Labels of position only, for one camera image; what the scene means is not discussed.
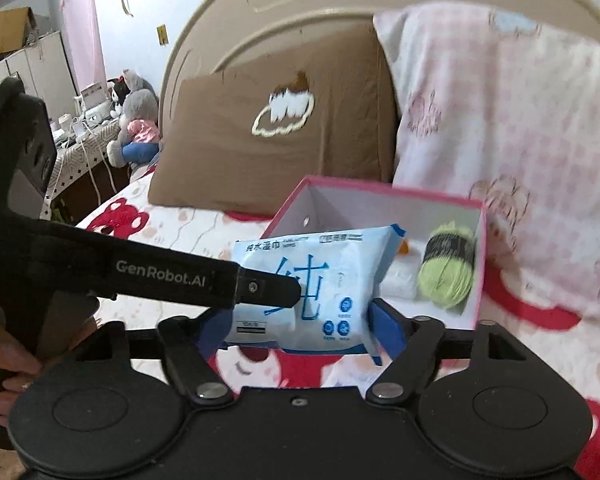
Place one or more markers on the black white plush toy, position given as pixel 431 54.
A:
pixel 118 90

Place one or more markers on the pink checkered pillow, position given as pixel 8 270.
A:
pixel 505 110

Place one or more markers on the pink cardboard box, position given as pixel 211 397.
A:
pixel 320 204

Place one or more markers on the white cabinet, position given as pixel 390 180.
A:
pixel 44 71

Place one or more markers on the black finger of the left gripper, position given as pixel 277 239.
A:
pixel 104 266

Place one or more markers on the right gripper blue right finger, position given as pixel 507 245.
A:
pixel 411 344

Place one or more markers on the pink curtain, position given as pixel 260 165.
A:
pixel 82 36

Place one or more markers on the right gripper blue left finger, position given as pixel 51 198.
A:
pixel 188 343

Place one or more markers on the bedside table with cloth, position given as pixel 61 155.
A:
pixel 82 178

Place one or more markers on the person's left hand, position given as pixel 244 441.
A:
pixel 23 368

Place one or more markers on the grey plush toy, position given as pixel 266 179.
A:
pixel 139 139

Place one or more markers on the small white tissue pack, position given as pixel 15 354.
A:
pixel 400 274

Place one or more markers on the brown pillow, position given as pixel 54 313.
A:
pixel 243 138

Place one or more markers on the blue wet wipes pack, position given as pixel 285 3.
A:
pixel 339 274

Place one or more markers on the cardboard box on cabinet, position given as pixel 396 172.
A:
pixel 15 27

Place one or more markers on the green yarn ball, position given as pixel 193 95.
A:
pixel 448 266

